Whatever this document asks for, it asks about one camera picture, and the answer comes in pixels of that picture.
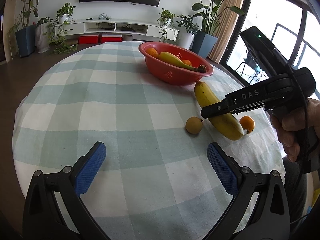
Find long yellow banana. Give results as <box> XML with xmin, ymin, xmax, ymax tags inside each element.
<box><xmin>194</xmin><ymin>81</ymin><xmax>245</xmax><ymax>141</ymax></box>

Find large orange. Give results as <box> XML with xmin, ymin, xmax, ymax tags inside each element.
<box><xmin>239</xmin><ymin>115</ymin><xmax>255</xmax><ymax>133</ymax></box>

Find brown longan fruit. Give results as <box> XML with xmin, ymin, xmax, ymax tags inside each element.
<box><xmin>185</xmin><ymin>116</ymin><xmax>203</xmax><ymax>134</ymax></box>

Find small tangerine top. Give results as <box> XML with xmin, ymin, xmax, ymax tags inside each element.
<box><xmin>182</xmin><ymin>60</ymin><xmax>192</xmax><ymax>66</ymax></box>

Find curved yellow banana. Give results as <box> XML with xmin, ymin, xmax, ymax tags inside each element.
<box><xmin>158</xmin><ymin>52</ymin><xmax>207</xmax><ymax>73</ymax></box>

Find orange tangerine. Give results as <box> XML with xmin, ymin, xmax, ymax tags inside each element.
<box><xmin>145</xmin><ymin>47</ymin><xmax>159</xmax><ymax>58</ymax></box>

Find person's right hand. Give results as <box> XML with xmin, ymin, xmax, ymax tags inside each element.
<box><xmin>271</xmin><ymin>99</ymin><xmax>320</xmax><ymax>162</ymax></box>

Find black balcony chair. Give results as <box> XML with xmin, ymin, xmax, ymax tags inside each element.
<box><xmin>235</xmin><ymin>49</ymin><xmax>268</xmax><ymax>85</ymax></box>

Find red plastic colander bowl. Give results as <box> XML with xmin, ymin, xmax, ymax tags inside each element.
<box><xmin>138</xmin><ymin>42</ymin><xmax>214</xmax><ymax>86</ymax></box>

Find large leaf plant blue pot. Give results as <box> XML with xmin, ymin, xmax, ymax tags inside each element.
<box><xmin>184</xmin><ymin>0</ymin><xmax>246</xmax><ymax>59</ymax></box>

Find green white checkered tablecloth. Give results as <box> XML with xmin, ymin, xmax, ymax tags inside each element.
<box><xmin>12</xmin><ymin>42</ymin><xmax>285</xmax><ymax>239</ymax></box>

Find bushy plant white pot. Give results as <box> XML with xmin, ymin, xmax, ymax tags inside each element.
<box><xmin>177</xmin><ymin>15</ymin><xmax>199</xmax><ymax>50</ymax></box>

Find beige curtain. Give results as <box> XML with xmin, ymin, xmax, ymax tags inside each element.
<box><xmin>208</xmin><ymin>0</ymin><xmax>244</xmax><ymax>63</ymax></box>

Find trailing pothos on console right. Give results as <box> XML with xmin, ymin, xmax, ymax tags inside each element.
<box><xmin>157</xmin><ymin>8</ymin><xmax>179</xmax><ymax>44</ymax></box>

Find trailing pothos on console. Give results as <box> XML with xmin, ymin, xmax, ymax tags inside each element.
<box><xmin>157</xmin><ymin>8</ymin><xmax>179</xmax><ymax>44</ymax></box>
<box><xmin>48</xmin><ymin>3</ymin><xmax>78</xmax><ymax>54</ymax></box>

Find white tv console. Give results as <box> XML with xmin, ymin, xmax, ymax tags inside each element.
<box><xmin>54</xmin><ymin>17</ymin><xmax>181</xmax><ymax>42</ymax></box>

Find small grey pot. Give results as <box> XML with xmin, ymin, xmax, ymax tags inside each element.
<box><xmin>123</xmin><ymin>35</ymin><xmax>133</xmax><ymax>41</ymax></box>

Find trailing pothos on console left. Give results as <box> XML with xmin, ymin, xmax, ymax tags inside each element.
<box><xmin>48</xmin><ymin>3</ymin><xmax>78</xmax><ymax>54</ymax></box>

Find red storage box right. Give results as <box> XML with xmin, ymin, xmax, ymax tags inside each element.
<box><xmin>100</xmin><ymin>34</ymin><xmax>123</xmax><ymax>43</ymax></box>

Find red storage box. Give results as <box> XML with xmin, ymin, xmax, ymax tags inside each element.
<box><xmin>78</xmin><ymin>34</ymin><xmax>99</xmax><ymax>44</ymax></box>
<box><xmin>100</xmin><ymin>34</ymin><xmax>123</xmax><ymax>43</ymax></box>

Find red storage box left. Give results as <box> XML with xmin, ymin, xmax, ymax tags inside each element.
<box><xmin>78</xmin><ymin>34</ymin><xmax>99</xmax><ymax>44</ymax></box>

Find plant in white ribbed pot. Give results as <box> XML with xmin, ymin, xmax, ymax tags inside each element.
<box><xmin>35</xmin><ymin>16</ymin><xmax>53</xmax><ymax>54</ymax></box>

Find tall plant blue pot left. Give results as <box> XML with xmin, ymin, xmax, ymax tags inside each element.
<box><xmin>12</xmin><ymin>0</ymin><xmax>39</xmax><ymax>57</ymax></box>

